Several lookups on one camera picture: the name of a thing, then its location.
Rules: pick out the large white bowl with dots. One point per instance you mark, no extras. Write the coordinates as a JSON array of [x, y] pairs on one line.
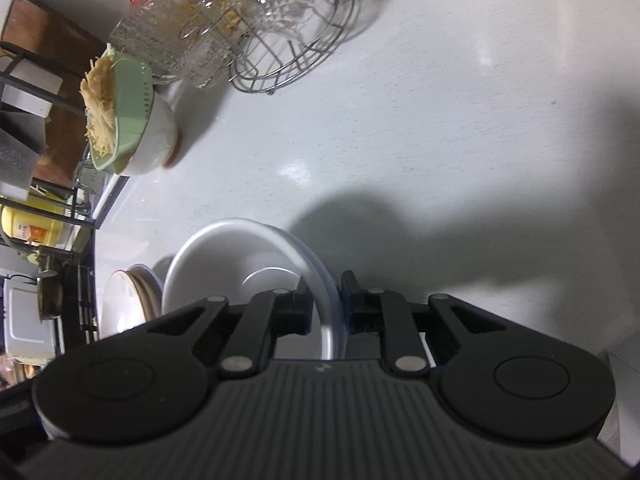
[[215, 260]]

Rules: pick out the pale noodles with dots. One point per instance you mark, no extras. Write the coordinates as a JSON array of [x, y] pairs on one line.
[[100, 105]]

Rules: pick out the white bowl with brown foot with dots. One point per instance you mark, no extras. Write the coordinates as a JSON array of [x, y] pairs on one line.
[[155, 135]]

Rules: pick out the white ceramic leaf-print plate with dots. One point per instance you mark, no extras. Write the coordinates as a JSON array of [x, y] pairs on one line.
[[120, 305]]

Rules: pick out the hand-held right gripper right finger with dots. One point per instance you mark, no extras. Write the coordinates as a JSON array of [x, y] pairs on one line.
[[354, 310]]

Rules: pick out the textured clear plastic board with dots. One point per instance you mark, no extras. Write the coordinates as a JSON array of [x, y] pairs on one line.
[[15, 160]]

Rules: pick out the wooden cutting board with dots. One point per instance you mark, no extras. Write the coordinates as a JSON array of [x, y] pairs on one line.
[[60, 50]]

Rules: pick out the dark grey dish rack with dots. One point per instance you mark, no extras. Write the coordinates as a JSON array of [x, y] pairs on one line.
[[35, 110]]

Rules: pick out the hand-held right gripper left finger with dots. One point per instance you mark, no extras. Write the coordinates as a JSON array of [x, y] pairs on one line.
[[297, 312]]

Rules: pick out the metal pot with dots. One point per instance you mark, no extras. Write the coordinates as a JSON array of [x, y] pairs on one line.
[[49, 295]]

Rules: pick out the white utensil holder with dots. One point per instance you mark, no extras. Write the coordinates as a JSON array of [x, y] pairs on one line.
[[30, 87]]

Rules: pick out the green plastic colander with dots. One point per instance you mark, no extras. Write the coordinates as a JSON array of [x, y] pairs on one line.
[[130, 105]]

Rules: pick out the yellow detergent bottle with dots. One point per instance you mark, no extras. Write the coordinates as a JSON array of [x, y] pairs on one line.
[[35, 225]]

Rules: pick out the red-lid clear plastic jar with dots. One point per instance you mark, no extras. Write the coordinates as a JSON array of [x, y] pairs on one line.
[[145, 25]]

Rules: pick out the white plastic container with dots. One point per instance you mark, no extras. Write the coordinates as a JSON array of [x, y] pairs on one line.
[[27, 320]]

